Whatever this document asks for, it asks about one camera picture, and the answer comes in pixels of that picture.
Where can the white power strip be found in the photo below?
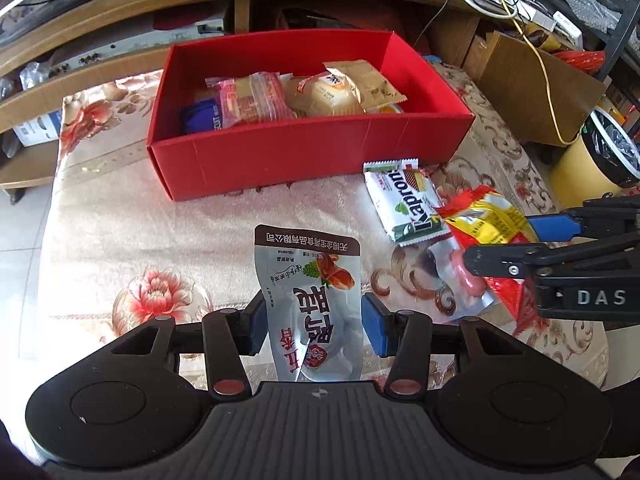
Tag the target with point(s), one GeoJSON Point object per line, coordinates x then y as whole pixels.
{"type": "Point", "coordinates": [560, 22]}

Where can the brown cardboard carton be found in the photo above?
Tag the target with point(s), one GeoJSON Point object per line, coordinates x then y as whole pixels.
{"type": "Point", "coordinates": [520, 90]}

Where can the grey drumstick snack packet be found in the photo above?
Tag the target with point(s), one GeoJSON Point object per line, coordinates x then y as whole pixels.
{"type": "Point", "coordinates": [310, 280]}

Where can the brown snack packet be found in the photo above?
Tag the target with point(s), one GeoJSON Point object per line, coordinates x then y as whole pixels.
{"type": "Point", "coordinates": [375, 87]}

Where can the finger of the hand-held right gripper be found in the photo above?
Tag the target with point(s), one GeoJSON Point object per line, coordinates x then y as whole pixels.
{"type": "Point", "coordinates": [552, 227]}
{"type": "Point", "coordinates": [500, 260]}

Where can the silver media player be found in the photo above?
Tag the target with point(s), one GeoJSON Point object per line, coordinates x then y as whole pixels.
{"type": "Point", "coordinates": [125, 42]}

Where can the red yellow snack packet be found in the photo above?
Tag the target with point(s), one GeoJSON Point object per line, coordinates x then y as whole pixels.
{"type": "Point", "coordinates": [485, 215]}

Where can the floral beige blanket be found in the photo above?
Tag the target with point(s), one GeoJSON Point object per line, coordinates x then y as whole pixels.
{"type": "Point", "coordinates": [150, 220]}

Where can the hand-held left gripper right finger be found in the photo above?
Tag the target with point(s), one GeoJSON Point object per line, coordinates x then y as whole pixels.
{"type": "Point", "coordinates": [377, 325]}

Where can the yellow mango snack packet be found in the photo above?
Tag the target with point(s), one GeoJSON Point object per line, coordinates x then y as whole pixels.
{"type": "Point", "coordinates": [390, 109]}

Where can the white blue carton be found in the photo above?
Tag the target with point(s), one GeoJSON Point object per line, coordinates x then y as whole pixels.
{"type": "Point", "coordinates": [37, 130]}

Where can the pink clear bread packet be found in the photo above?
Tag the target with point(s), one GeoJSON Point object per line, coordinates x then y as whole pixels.
{"type": "Point", "coordinates": [250, 100]}

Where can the white green wafer packet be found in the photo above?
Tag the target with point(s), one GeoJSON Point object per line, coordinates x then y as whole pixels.
{"type": "Point", "coordinates": [405, 205]}

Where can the orange plastic bag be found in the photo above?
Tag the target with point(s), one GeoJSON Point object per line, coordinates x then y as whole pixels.
{"type": "Point", "coordinates": [582, 60]}

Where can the beige bread packet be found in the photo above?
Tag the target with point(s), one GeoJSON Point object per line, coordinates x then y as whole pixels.
{"type": "Point", "coordinates": [320, 95]}

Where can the yellow bucket with black bag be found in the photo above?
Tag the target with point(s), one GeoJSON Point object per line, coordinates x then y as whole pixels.
{"type": "Point", "coordinates": [580, 170]}

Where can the blue snack packet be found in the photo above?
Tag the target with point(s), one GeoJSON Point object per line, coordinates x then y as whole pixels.
{"type": "Point", "coordinates": [200, 117]}

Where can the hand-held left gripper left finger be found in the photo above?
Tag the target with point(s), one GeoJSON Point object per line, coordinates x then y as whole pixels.
{"type": "Point", "coordinates": [256, 327]}

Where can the black metal shelf rack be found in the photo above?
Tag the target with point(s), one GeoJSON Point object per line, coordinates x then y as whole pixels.
{"type": "Point", "coordinates": [621, 40]}

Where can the clear sausage packet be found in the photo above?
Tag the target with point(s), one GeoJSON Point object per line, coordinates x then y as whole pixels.
{"type": "Point", "coordinates": [450, 280]}

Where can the red cardboard box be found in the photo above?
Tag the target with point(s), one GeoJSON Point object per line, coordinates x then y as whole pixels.
{"type": "Point", "coordinates": [300, 150]}

